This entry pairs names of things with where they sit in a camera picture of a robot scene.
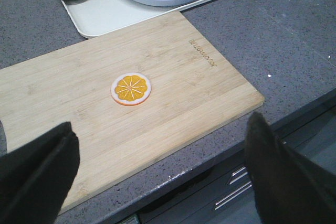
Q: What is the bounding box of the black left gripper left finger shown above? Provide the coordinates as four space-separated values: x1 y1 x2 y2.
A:
1 122 80 223

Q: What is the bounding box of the orange slice toy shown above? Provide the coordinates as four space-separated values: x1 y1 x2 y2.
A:
110 72 151 106

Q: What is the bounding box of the wooden cutting board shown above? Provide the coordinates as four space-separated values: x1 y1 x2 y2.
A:
1 12 264 211

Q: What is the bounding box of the white rectangular tray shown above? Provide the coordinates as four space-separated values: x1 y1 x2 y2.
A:
62 0 212 38

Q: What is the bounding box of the grey cabinet drawer with handles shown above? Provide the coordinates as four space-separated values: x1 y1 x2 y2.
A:
138 97 335 223

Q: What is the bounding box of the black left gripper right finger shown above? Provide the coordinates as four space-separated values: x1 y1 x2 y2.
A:
244 112 335 223

